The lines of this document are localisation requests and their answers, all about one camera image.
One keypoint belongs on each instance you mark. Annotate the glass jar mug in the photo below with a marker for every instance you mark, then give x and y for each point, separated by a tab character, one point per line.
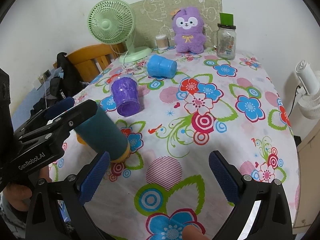
225	43

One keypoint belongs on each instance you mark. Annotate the dark teal cup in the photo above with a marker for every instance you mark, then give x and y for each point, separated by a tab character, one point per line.
99	123

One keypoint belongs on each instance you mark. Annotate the orange cup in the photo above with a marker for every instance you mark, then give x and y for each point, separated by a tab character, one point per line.
116	144

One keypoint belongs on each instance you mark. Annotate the black bag on chair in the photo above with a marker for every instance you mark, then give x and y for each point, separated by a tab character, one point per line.
70	84

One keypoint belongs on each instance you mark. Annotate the blue cup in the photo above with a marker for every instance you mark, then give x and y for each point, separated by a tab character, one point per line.
158	66

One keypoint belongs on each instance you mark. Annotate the wall socket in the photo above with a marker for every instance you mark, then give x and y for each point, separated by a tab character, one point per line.
46	74

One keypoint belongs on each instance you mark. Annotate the cotton swab container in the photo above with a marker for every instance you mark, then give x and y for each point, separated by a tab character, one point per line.
162	41

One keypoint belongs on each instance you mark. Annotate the purple plush toy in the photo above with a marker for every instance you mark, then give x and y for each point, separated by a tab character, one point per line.
188	27

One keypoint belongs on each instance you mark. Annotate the green card in jar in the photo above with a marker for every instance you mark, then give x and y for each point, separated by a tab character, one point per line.
226	19

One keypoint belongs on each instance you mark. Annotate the floral tablecloth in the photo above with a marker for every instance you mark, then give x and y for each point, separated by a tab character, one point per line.
211	104

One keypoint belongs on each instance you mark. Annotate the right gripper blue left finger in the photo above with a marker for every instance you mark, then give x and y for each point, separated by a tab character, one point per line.
91	175

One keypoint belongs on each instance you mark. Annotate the orange wooden chair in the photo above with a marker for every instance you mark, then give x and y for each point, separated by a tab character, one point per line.
90	61

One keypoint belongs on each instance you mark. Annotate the right hand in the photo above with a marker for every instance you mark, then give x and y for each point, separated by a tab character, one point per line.
190	232

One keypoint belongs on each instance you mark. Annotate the left hand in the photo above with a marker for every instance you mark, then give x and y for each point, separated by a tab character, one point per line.
16	196

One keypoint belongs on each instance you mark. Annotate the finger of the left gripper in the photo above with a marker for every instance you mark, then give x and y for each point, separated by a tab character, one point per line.
52	112
72	118

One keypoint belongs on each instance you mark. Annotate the white clip fan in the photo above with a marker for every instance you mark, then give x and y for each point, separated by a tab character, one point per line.
307	92

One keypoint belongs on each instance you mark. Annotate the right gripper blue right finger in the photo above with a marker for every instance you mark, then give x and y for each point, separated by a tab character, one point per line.
226	175

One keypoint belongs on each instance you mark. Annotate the green desk fan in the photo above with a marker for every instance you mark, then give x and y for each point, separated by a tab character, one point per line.
113	22

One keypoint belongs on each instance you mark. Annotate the purple cup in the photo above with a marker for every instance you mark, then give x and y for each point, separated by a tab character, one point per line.
124	89

